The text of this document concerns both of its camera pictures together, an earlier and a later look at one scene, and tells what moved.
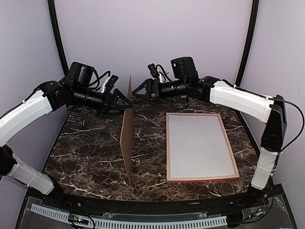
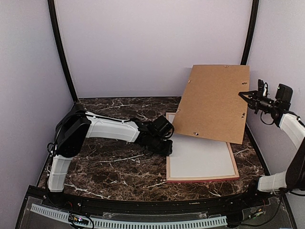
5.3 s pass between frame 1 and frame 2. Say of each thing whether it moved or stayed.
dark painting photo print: stayed
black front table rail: stayed
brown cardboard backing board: moved
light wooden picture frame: stayed
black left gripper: moved
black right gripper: moved
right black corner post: stayed
